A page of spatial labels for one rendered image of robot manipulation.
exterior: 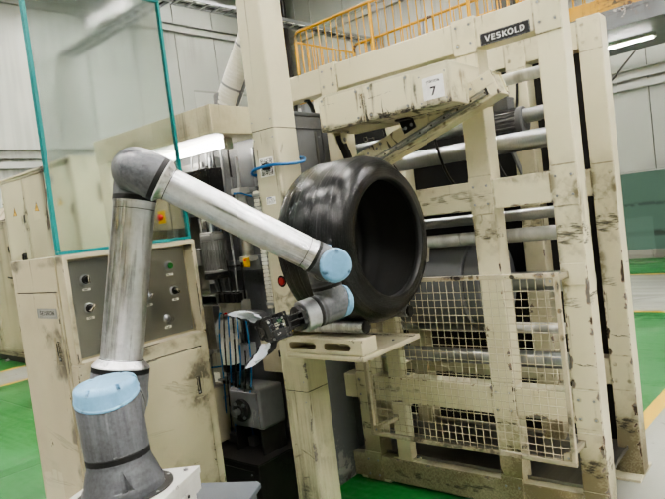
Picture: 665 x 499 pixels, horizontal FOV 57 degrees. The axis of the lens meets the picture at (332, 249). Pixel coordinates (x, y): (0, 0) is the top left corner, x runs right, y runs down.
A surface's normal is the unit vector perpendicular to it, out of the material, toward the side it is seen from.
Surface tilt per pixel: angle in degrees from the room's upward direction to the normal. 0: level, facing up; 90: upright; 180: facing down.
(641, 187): 90
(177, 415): 90
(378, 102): 90
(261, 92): 90
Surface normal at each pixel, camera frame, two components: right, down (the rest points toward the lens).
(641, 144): -0.67, 0.12
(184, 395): 0.77, -0.06
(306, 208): -0.61, -0.33
